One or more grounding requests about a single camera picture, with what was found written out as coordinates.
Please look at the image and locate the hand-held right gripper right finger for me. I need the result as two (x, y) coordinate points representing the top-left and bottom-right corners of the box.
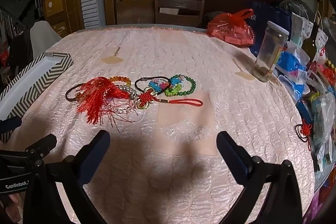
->
(216, 131), (303, 224)

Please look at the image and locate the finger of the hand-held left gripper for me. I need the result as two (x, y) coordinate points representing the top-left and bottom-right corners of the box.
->
(24, 133), (58, 159)
(0, 116), (23, 136)

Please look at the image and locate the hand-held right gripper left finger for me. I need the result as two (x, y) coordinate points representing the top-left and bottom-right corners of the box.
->
(23, 130), (111, 224)

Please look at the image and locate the clear crystal bead bracelet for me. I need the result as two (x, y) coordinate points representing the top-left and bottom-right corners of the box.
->
(105, 85), (139, 113)

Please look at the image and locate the red tassel knot ornament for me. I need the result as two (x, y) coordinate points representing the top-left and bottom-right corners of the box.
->
(76, 76), (204, 132)

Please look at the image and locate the brown hair tie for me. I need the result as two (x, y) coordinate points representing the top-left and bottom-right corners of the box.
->
(65, 83), (87, 103)

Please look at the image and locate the chevron striped gift box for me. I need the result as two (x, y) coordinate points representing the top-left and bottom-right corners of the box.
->
(0, 51), (73, 143)

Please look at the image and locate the amber bead bracelet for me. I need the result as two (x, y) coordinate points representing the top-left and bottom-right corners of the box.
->
(109, 76), (132, 86)

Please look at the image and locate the black cord bracelet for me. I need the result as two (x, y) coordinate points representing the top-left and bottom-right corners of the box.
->
(134, 76), (171, 94)

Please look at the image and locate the green bead bracelet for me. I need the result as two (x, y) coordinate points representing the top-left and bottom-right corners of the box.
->
(169, 73), (197, 93)

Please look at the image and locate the colourful plastic flower bracelet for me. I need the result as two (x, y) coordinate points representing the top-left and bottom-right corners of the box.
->
(148, 77), (184, 96)

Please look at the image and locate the person's left hand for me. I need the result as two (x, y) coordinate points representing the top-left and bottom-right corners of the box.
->
(0, 194), (23, 224)

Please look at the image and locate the beige tape patch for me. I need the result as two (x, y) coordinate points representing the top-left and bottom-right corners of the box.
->
(102, 47), (122, 64)
(234, 60), (256, 81)

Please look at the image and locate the small red knot ornament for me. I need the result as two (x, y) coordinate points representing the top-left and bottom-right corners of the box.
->
(294, 119), (314, 152)

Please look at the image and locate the white covered chair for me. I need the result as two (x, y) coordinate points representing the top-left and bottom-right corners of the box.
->
(29, 21), (62, 59)

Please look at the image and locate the glass jar white lid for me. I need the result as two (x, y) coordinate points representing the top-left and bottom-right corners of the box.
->
(251, 21), (290, 83)

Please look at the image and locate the pile of plastic packets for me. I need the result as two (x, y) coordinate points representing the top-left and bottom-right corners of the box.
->
(295, 88), (336, 174)

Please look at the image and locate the stair railing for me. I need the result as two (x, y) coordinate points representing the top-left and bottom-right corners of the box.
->
(0, 6), (27, 38)

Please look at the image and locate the blue plastic packet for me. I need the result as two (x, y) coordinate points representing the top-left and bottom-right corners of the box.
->
(276, 42), (311, 77)

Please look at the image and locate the red plastic bag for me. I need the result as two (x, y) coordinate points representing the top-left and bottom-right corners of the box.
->
(207, 9), (256, 47)

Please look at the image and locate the dark wine bottle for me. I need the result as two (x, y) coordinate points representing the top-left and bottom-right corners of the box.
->
(301, 15), (322, 63)

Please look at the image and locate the white paper bag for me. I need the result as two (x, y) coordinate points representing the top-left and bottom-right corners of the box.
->
(290, 11), (328, 51)

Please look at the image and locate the wooden chair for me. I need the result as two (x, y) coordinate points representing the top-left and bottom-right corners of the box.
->
(154, 0), (205, 28)

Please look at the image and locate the black plastic bag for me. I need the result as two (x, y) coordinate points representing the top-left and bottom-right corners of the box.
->
(276, 0), (313, 20)

